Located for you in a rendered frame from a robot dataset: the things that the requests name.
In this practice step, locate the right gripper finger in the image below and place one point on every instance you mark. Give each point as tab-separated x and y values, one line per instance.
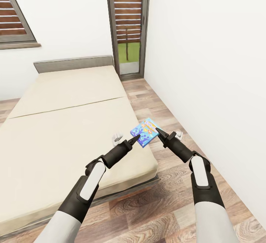
162	133
161	138

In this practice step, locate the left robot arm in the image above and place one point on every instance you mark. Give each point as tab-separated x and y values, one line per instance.
65	224

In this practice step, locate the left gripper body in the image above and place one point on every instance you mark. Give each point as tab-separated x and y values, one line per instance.
121	150

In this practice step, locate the board game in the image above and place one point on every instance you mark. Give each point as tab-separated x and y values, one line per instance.
146	130

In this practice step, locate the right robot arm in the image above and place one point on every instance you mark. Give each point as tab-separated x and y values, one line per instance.
212	221

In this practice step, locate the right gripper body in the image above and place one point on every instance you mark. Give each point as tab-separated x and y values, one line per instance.
174	144

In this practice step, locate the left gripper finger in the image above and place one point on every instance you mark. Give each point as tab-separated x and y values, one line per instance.
133	140

